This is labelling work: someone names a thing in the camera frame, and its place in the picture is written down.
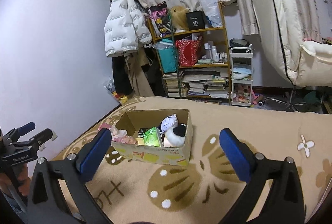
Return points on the stack of books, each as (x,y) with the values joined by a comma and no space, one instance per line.
(206,82)

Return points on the purple haired plush doll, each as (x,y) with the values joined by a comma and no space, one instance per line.
(168,123)

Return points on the yellow wooden shelf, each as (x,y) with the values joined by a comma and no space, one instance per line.
(214,45)

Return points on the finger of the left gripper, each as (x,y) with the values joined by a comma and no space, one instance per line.
(40,138)
(16,133)

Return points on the black box number 40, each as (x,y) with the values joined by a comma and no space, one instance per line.
(195,20)

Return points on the anime print bag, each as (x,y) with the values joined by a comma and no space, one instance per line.
(158,15)

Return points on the green tissue pack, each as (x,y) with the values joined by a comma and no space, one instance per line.
(153,138)

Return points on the black Face tissue pack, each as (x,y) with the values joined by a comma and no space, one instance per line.
(142,132)

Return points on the person's left hand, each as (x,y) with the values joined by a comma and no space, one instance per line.
(24,179)

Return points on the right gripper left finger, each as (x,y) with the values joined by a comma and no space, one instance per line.
(46,201)

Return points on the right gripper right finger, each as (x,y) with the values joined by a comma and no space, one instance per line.
(284,203)

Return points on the white rolling cart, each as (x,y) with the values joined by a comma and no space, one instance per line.
(241,75)

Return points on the white recliner chair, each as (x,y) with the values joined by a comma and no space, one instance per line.
(300,62)

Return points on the red patterned bag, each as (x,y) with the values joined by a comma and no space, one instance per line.
(188,52)

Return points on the blonde wig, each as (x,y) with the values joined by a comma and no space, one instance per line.
(179,18)

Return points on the pink swirl roll plush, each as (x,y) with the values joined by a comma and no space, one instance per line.
(175,136)

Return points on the cardboard box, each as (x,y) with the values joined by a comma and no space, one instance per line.
(133,121)

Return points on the teal bag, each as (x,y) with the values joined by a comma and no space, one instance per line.
(167,55)

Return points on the pink plastic bags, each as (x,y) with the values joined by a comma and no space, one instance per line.
(118,136)

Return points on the beige hanging coat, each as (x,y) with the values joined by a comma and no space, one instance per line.
(137,78)

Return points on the white puffer jacket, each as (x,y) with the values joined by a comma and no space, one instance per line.
(125,29)

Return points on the beige patterned carpet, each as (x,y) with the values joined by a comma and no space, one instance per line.
(131,191)

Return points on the bag of toys by wall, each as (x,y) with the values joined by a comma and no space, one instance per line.
(110,87)

